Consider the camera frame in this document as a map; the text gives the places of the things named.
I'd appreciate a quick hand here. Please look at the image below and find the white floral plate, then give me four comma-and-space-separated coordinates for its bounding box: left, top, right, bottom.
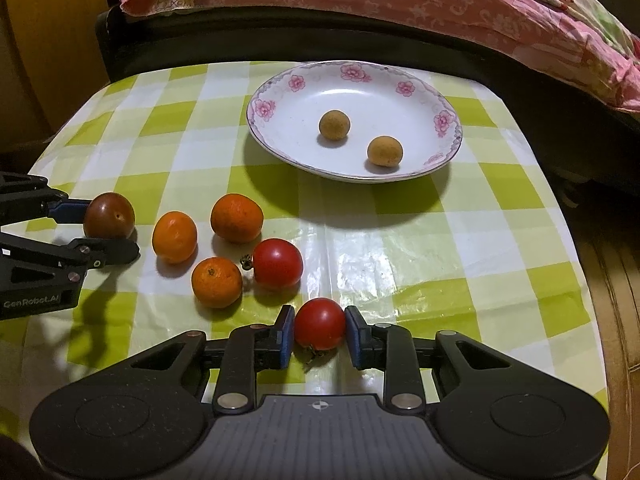
246, 61, 462, 184

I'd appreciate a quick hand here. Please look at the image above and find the brown longan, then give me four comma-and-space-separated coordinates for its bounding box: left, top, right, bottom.
366, 135, 404, 168
319, 110, 352, 142

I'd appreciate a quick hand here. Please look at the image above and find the dark brown tomato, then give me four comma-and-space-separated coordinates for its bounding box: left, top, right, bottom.
83, 192, 136, 240

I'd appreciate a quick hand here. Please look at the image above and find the wooden cabinet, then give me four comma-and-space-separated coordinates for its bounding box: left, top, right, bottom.
0, 0, 126, 156

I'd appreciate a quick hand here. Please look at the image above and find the red cherry tomato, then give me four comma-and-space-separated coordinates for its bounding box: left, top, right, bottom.
294, 297, 347, 373
240, 238, 304, 291

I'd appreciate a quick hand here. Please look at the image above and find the green checkered tablecloth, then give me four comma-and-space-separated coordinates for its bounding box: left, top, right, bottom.
0, 60, 610, 461

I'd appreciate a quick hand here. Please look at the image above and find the cream floral quilt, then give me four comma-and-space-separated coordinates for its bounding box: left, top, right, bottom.
465, 0, 640, 63

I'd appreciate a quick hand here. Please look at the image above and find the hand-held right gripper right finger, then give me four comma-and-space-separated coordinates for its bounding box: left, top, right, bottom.
344, 305, 507, 414

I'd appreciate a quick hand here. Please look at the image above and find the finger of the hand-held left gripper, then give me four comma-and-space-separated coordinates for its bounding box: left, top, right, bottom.
0, 232, 141, 295
0, 171, 94, 227

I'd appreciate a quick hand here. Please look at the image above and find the small orange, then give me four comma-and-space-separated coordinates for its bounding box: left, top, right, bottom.
210, 193, 265, 244
152, 211, 199, 265
191, 256, 244, 309

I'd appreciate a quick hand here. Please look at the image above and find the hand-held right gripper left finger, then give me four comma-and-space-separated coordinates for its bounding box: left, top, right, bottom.
131, 305, 296, 415

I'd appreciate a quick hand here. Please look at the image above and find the dark bed frame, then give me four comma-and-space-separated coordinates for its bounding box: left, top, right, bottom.
95, 5, 640, 188

